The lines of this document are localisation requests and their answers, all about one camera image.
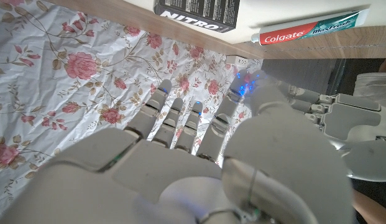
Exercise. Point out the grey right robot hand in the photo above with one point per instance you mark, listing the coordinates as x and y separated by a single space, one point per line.
180 174

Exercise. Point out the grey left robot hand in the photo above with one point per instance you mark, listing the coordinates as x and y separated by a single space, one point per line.
354 121

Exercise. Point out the Colgate toothpaste tube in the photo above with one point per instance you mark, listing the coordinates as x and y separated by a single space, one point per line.
289 35

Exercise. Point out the seated person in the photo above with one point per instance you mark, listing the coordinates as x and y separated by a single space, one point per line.
373 88

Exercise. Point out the black backdrop stand pole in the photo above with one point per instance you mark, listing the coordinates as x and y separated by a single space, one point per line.
338 74

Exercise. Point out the white power strip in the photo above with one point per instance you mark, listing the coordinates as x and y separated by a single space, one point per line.
237 60

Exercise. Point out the floral backdrop cloth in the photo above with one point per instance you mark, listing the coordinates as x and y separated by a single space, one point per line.
71 77

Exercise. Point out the black NITRO box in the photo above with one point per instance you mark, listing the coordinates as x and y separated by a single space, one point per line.
205 12

